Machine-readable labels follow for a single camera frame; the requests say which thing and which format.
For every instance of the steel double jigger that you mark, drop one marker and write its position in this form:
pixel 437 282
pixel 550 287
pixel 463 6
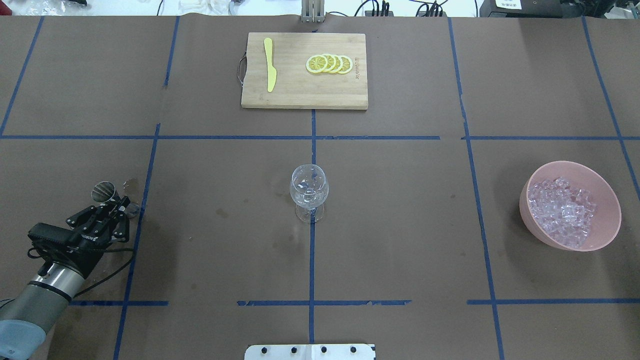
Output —
pixel 105 192

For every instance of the pink bowl of ice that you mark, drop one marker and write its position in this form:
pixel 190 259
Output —
pixel 568 206

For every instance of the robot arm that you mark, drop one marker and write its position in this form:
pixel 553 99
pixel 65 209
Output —
pixel 27 319

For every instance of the wooden cutting board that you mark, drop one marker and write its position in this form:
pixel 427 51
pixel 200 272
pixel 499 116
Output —
pixel 296 88

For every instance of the aluminium frame post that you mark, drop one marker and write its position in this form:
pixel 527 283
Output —
pixel 313 11

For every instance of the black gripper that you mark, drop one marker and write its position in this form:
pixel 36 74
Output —
pixel 84 251

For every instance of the clear wine glass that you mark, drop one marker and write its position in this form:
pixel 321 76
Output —
pixel 309 189

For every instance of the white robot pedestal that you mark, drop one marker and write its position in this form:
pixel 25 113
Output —
pixel 331 351

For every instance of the yellow plastic knife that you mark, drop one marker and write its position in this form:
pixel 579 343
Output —
pixel 268 45

